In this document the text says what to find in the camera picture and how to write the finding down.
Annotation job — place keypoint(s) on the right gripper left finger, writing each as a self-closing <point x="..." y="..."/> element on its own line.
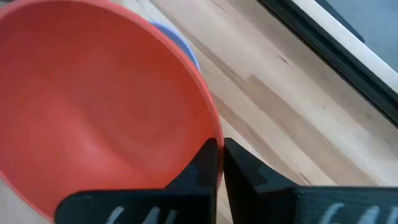
<point x="189" y="202"/>

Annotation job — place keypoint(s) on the black aluminium table frame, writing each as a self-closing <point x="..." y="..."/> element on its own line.
<point x="342" y="59"/>

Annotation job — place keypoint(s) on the orange bowl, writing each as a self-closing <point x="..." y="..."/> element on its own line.
<point x="93" y="102"/>

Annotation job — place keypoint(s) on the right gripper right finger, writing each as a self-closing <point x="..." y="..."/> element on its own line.
<point x="258" y="199"/>

